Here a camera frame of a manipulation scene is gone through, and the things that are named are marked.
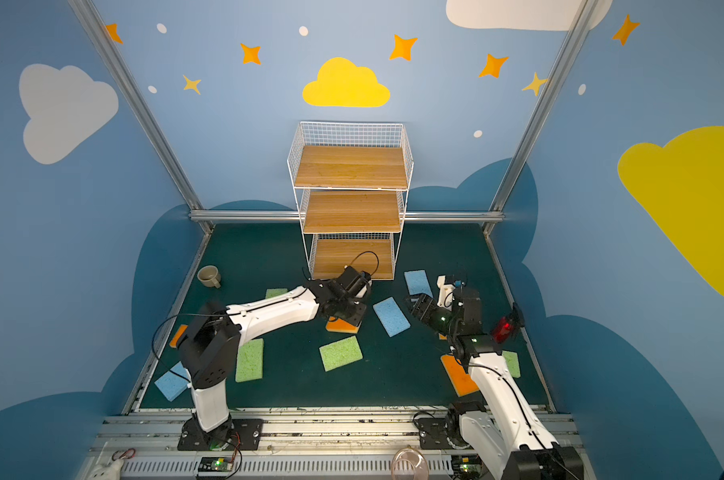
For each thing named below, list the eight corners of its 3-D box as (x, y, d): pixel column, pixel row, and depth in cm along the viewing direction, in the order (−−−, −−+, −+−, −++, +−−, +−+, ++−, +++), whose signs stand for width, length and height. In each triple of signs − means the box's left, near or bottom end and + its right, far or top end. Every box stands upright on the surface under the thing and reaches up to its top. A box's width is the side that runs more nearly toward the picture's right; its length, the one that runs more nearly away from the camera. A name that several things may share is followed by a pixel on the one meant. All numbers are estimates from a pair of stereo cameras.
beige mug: (200, 288, 104) (194, 280, 100) (206, 273, 108) (201, 265, 104) (220, 288, 104) (215, 280, 100) (226, 273, 108) (221, 265, 105)
